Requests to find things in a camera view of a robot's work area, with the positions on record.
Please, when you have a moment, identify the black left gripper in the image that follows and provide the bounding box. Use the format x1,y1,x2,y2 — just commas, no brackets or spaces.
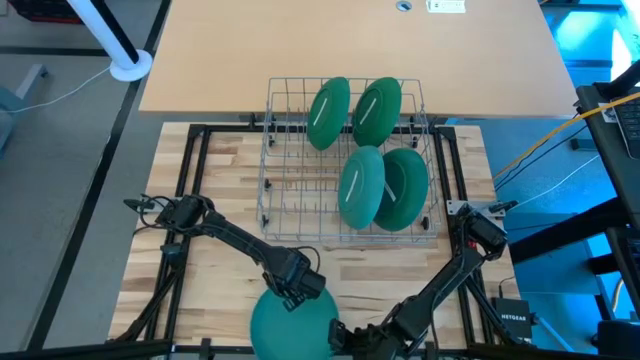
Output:
272,247,327,312

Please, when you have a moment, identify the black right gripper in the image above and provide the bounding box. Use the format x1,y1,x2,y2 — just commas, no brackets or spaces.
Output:
328,318,401,360

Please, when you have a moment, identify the teal plastic plate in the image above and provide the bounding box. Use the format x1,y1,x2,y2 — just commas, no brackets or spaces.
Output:
337,145,387,231
249,287,341,360

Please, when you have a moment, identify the dark green plastic plate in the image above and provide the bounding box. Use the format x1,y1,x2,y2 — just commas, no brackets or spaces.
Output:
373,147,430,233
351,76,403,149
306,76,351,152

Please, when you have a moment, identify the light wood desk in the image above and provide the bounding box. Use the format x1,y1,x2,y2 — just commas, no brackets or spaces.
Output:
138,0,580,120

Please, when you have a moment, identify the black bin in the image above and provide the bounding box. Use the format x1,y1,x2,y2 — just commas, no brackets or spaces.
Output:
596,319,640,360

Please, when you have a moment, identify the white pole stand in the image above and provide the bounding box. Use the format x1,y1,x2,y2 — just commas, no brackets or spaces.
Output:
67,0,154,84

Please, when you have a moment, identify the black side table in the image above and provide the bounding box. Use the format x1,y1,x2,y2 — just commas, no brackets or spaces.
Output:
509,59,640,321

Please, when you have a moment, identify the white power outlet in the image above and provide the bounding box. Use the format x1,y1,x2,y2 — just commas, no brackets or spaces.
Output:
425,0,467,15

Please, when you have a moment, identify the grey metal leg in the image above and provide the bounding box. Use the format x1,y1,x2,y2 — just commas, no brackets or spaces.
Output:
0,63,50,151

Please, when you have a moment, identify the black laptop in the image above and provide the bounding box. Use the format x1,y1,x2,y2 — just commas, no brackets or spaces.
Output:
612,94,640,161

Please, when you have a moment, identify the red black crate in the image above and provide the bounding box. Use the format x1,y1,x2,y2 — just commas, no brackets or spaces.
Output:
7,0,84,25

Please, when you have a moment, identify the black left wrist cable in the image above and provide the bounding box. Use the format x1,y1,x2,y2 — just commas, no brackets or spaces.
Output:
293,244,322,275

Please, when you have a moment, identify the grey wire dish rack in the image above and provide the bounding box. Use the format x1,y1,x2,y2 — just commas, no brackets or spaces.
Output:
256,75,444,246

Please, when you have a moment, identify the black Netgear switch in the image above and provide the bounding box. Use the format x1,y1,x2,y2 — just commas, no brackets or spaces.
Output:
490,296,534,342

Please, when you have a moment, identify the silver mounting bracket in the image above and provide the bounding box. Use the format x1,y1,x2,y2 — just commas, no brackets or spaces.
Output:
446,199,501,217

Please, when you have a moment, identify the black arm base cable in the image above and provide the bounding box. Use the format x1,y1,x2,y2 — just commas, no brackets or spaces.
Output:
134,194,171,235

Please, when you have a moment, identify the black aluminium frame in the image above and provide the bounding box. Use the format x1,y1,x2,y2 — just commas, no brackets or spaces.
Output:
0,122,606,360

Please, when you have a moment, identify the white cable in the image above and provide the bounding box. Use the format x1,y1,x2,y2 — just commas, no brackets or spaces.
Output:
504,153,601,214
4,64,114,115

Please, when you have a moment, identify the yellow cable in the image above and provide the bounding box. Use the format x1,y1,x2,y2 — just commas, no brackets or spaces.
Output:
492,89,640,181

